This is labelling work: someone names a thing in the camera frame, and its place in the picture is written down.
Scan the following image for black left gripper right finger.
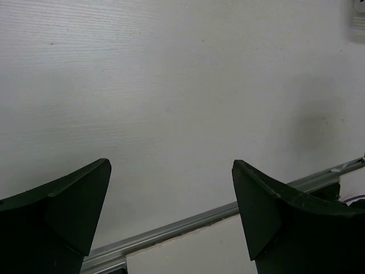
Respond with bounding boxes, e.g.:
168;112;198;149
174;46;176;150
232;160;364;273

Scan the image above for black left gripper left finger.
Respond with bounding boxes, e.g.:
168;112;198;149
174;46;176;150
1;158;111;273

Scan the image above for white plastic perforated basket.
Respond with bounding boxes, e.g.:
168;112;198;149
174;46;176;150
347;0;364;44

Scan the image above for aluminium table edge rail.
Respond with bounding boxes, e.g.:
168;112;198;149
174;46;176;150
80;157;364;273

